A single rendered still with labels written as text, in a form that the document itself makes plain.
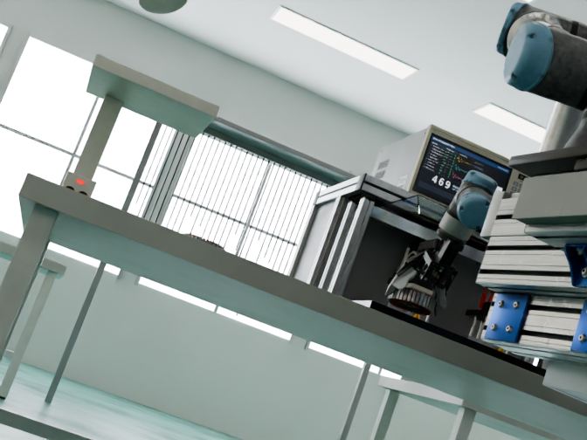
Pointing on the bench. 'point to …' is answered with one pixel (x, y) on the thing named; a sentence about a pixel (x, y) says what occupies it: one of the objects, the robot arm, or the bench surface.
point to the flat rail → (420, 231)
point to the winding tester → (408, 170)
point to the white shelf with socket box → (146, 96)
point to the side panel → (314, 241)
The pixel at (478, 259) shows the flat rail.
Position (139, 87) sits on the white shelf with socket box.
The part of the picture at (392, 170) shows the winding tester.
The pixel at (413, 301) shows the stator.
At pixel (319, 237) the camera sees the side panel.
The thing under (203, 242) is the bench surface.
